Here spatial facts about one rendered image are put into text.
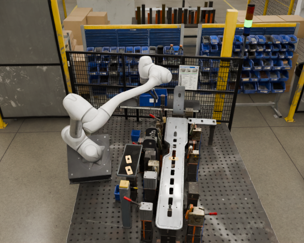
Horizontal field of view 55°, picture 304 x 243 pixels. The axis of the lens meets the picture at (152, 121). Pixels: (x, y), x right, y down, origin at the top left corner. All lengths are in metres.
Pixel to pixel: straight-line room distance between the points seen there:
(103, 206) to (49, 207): 1.19
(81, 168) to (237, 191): 1.42
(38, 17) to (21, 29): 0.30
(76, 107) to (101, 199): 0.97
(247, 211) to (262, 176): 1.47
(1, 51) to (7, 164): 1.54
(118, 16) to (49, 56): 4.90
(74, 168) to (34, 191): 1.21
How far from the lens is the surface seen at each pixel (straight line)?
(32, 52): 4.48
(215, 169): 2.97
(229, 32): 3.16
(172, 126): 2.98
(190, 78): 3.28
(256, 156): 4.38
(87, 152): 2.54
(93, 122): 2.03
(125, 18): 9.06
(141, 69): 2.23
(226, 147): 3.27
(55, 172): 4.09
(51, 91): 4.68
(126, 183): 2.14
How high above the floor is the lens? 2.69
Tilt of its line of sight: 34 degrees down
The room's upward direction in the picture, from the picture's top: straight up
